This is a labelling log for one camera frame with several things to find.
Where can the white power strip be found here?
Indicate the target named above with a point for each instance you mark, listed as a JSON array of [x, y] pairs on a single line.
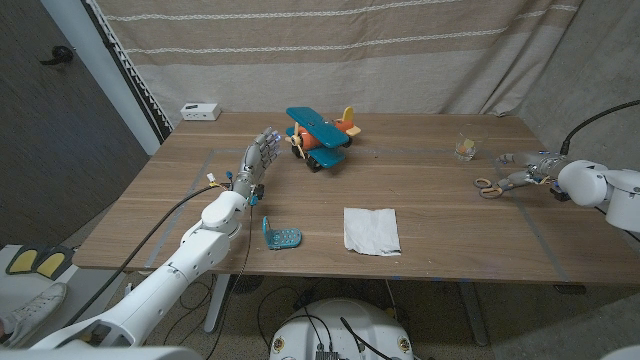
[[200, 111]]

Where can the teal and orange toy airplane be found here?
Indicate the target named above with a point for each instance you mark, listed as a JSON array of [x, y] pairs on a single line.
[[320, 132]]

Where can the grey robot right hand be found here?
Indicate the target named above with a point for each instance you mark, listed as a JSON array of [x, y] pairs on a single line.
[[545, 165]]

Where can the beige striped curtain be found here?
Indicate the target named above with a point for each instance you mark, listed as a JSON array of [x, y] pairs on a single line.
[[300, 65]]

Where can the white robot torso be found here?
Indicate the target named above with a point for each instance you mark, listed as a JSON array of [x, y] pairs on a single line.
[[345, 330]]

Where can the white sneaker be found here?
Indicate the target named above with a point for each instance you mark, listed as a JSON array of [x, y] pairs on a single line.
[[35, 312]]

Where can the white tissue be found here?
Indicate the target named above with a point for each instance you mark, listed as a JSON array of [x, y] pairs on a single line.
[[371, 231]]

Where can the yellow and black foot pedal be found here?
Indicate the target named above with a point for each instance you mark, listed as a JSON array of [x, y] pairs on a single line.
[[22, 260], [56, 260]]

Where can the clear drinking glass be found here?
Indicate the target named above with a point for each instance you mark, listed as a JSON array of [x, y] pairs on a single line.
[[467, 149]]

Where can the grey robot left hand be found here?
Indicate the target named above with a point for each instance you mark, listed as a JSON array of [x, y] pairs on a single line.
[[255, 160]]

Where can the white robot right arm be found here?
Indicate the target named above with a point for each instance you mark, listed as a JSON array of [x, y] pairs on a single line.
[[600, 187]]

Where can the white door frame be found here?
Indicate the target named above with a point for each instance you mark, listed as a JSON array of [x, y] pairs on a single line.
[[100, 65]]

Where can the dark wooden door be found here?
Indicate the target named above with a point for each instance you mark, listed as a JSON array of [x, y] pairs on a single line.
[[50, 150]]

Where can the teal toy flip phone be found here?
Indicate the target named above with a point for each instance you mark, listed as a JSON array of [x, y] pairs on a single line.
[[285, 238]]

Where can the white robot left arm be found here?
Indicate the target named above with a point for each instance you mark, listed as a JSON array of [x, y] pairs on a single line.
[[200, 250]]

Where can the white table leg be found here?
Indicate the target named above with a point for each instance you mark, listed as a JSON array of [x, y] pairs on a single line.
[[216, 305]]

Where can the grey table leg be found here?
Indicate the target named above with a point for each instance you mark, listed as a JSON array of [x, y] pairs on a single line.
[[472, 315]]

